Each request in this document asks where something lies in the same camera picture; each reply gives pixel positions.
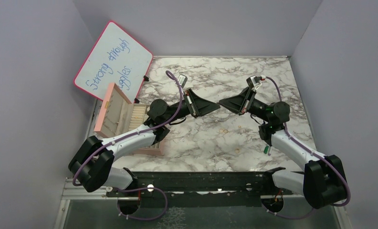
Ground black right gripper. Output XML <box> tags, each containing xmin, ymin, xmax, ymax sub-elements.
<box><xmin>219</xmin><ymin>86</ymin><xmax>271</xmax><ymax>123</ymax></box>

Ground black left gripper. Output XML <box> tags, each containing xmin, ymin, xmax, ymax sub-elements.
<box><xmin>163</xmin><ymin>89</ymin><xmax>221</xmax><ymax>125</ymax></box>

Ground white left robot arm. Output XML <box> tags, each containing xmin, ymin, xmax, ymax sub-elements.
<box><xmin>68</xmin><ymin>89</ymin><xmax>220</xmax><ymax>196</ymax></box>

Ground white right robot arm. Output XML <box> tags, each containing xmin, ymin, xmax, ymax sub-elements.
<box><xmin>218</xmin><ymin>88</ymin><xmax>351</xmax><ymax>209</ymax></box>

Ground pink jewelry box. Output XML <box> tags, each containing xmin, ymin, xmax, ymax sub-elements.
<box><xmin>94</xmin><ymin>83</ymin><xmax>164</xmax><ymax>160</ymax></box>

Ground green marker pen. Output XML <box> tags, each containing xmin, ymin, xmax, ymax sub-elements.
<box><xmin>263</xmin><ymin>146</ymin><xmax>270</xmax><ymax>154</ymax></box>

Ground pink framed whiteboard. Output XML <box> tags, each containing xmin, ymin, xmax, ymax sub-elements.
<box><xmin>73</xmin><ymin>21</ymin><xmax>153</xmax><ymax>102</ymax></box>

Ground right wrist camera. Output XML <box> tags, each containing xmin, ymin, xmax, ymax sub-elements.
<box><xmin>246</xmin><ymin>75</ymin><xmax>264</xmax><ymax>92</ymax></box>

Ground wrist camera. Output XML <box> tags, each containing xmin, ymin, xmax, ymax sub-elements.
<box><xmin>177</xmin><ymin>74</ymin><xmax>188</xmax><ymax>88</ymax></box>
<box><xmin>246</xmin><ymin>75</ymin><xmax>264</xmax><ymax>92</ymax></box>

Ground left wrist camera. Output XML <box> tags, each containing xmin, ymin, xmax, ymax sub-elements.
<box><xmin>177</xmin><ymin>74</ymin><xmax>188</xmax><ymax>88</ymax></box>

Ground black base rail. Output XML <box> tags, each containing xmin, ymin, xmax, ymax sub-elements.
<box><xmin>106</xmin><ymin>172</ymin><xmax>279</xmax><ymax>208</ymax></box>

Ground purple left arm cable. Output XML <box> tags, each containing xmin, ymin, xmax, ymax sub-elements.
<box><xmin>72</xmin><ymin>70</ymin><xmax>185</xmax><ymax>221</ymax></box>

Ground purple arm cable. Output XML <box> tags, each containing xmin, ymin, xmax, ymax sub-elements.
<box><xmin>260</xmin><ymin>75</ymin><xmax>351</xmax><ymax>220</ymax></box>
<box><xmin>72</xmin><ymin>70</ymin><xmax>185</xmax><ymax>221</ymax></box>

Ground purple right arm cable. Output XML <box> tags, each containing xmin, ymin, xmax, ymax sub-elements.
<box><xmin>260</xmin><ymin>75</ymin><xmax>351</xmax><ymax>220</ymax></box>

